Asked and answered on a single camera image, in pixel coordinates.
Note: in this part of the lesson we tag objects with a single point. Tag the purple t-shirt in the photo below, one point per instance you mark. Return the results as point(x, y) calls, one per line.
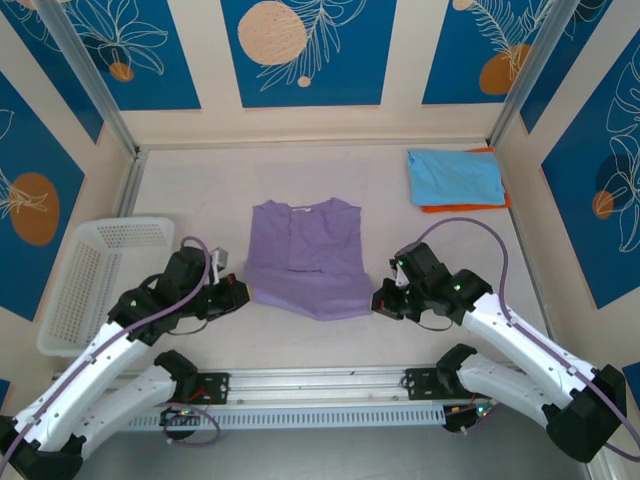
point(310, 260)

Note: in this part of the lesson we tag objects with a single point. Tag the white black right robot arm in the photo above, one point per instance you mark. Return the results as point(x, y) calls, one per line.
point(520, 345)

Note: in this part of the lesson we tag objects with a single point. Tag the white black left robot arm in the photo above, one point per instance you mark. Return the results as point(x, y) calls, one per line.
point(75, 380)

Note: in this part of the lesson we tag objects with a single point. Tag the white perforated plastic basket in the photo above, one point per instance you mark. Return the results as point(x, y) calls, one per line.
point(95, 260)

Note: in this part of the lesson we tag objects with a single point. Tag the orange folded t-shirt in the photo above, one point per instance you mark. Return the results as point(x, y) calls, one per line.
point(465, 208)

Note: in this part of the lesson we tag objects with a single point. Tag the light blue folded t-shirt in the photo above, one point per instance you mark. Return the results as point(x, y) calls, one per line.
point(455, 177)

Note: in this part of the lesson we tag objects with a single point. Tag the small circuit board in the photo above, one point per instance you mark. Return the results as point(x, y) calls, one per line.
point(182, 415)
point(457, 422)

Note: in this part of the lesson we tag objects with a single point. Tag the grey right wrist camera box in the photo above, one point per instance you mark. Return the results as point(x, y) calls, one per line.
point(400, 276)

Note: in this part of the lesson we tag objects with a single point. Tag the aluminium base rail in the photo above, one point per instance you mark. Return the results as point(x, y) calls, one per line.
point(310, 385)

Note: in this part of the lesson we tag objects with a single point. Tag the aluminium table edge rail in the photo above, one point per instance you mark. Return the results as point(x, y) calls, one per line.
point(131, 185)

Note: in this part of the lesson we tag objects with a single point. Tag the blue floral wall panel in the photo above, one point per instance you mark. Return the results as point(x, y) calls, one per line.
point(350, 75)
point(50, 75)
point(450, 50)
point(590, 225)
point(30, 150)
point(575, 65)
point(150, 55)

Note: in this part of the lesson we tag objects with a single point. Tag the aluminium frame post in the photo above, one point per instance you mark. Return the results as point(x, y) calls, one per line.
point(90, 85)
point(530, 75)

